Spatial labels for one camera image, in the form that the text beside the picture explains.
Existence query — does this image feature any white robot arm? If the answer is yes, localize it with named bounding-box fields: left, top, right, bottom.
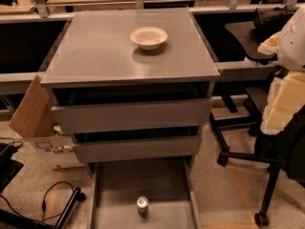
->
left=258, top=7, right=305, bottom=135

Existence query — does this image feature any brown cardboard box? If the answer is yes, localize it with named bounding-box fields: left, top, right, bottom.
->
left=9, top=75, right=82, bottom=169

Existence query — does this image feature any grey open bottom drawer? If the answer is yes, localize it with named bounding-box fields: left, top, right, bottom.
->
left=87, top=157, right=200, bottom=229

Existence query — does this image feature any white paper bowl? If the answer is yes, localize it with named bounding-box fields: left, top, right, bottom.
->
left=130, top=27, right=168, bottom=51

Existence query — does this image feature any black office chair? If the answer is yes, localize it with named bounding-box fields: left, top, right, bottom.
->
left=210, top=87, right=305, bottom=226

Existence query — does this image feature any grey top drawer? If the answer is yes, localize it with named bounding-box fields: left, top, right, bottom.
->
left=51, top=98, right=213, bottom=134

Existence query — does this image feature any grey middle drawer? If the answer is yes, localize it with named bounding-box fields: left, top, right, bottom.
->
left=73, top=135, right=201, bottom=163

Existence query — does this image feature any grey drawer cabinet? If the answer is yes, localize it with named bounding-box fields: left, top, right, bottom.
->
left=40, top=7, right=221, bottom=177

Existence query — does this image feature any black side desk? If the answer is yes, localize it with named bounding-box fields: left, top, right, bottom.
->
left=225, top=21, right=277, bottom=65

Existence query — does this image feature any silver blue redbull can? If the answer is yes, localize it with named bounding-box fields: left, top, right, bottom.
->
left=136, top=197, right=149, bottom=217

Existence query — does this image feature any black cable on floor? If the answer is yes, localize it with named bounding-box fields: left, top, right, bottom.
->
left=0, top=180, right=74, bottom=224

